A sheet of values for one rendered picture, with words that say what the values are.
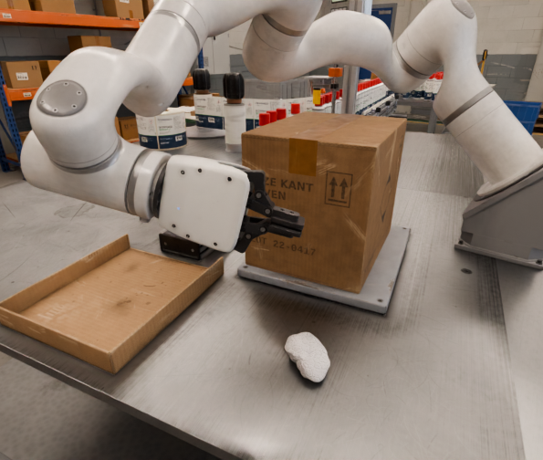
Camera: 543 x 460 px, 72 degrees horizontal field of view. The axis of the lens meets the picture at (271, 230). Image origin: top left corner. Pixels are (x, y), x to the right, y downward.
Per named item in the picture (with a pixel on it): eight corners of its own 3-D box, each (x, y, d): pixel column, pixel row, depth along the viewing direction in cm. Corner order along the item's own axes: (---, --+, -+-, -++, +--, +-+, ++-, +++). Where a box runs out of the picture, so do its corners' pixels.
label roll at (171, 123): (190, 140, 173) (187, 107, 167) (183, 150, 155) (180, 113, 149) (146, 140, 172) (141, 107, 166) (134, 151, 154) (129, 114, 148)
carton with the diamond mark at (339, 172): (300, 214, 102) (304, 110, 90) (390, 231, 92) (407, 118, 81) (245, 265, 78) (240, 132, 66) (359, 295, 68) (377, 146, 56)
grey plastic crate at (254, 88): (276, 98, 400) (276, 76, 390) (310, 100, 380) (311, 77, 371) (244, 104, 354) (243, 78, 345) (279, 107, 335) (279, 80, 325)
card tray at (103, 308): (130, 248, 88) (126, 233, 86) (224, 273, 78) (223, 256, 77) (0, 324, 64) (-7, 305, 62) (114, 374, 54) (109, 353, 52)
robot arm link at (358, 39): (465, 57, 85) (414, 103, 99) (444, 16, 89) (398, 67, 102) (274, 26, 62) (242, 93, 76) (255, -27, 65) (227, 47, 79)
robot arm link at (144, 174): (121, 227, 44) (146, 235, 44) (130, 154, 40) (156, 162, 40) (151, 206, 52) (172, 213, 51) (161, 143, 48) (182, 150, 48)
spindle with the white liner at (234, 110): (232, 147, 160) (228, 71, 147) (250, 149, 157) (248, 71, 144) (221, 151, 153) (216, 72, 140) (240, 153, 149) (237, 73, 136)
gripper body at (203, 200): (140, 235, 44) (231, 260, 44) (151, 151, 41) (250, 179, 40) (164, 214, 51) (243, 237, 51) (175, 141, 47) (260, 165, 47)
